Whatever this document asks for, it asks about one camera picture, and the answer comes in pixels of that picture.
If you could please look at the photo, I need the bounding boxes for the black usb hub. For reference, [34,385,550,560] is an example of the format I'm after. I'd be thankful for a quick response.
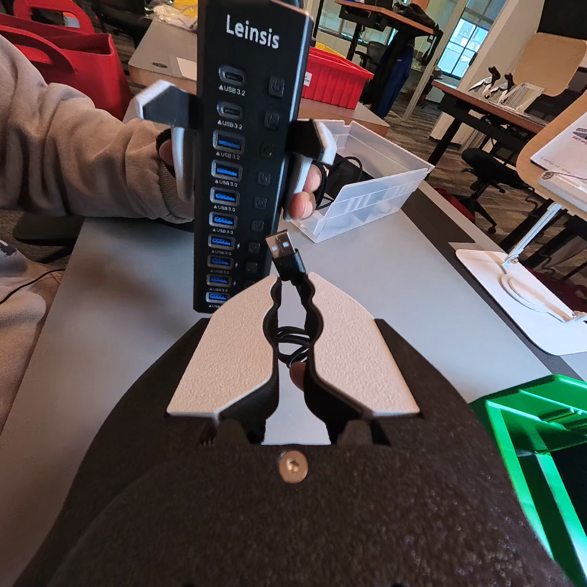
[193,0,315,315]

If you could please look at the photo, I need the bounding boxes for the red plastic bin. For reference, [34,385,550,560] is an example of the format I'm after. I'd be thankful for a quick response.
[300,45,374,105]

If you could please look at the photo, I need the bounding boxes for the person's left hand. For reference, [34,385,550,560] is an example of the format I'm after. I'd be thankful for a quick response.
[156,130,324,222]

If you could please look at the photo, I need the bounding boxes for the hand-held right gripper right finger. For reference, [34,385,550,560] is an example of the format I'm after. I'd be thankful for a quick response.
[306,272,421,420]

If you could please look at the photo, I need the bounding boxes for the metal tools on desk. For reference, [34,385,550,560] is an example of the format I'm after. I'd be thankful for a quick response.
[468,65,515,99]

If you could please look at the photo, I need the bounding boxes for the green plastic bin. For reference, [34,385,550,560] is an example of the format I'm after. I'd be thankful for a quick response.
[470,374,587,587]

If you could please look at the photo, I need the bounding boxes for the wooden board with white sheet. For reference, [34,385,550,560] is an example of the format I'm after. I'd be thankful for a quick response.
[516,89,587,214]

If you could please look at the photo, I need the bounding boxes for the red felt bag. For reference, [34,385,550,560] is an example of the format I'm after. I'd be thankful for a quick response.
[13,0,96,34]
[0,13,133,121]

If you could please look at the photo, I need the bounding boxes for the clear plastic bin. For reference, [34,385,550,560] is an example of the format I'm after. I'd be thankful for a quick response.
[281,119,435,244]

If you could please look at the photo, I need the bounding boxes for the white document stand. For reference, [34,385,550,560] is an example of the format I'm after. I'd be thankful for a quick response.
[455,202,587,357]

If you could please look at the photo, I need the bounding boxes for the person's left forearm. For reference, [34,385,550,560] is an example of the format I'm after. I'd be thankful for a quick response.
[0,34,198,225]

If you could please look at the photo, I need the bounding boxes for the wooden desk with black legs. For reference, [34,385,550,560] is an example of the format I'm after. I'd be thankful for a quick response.
[429,80,551,230]

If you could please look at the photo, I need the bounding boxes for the light wooden chair back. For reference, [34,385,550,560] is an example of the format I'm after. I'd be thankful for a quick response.
[509,32,587,98]

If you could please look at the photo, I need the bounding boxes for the tall wooden table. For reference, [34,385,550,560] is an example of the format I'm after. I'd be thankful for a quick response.
[335,0,443,65]

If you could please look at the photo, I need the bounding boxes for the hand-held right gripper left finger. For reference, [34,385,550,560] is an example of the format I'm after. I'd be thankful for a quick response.
[166,275,281,423]

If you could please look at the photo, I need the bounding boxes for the black power adapter with cable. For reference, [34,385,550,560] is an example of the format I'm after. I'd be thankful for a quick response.
[316,155,367,209]

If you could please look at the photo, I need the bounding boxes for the black usb cable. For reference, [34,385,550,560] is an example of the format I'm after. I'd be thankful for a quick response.
[265,228,324,370]

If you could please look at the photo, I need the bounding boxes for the blue jacket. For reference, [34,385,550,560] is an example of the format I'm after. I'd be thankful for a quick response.
[375,46,415,120]

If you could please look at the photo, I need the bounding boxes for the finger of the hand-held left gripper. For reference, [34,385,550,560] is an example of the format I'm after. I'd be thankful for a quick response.
[133,80,202,130]
[289,118,340,166]

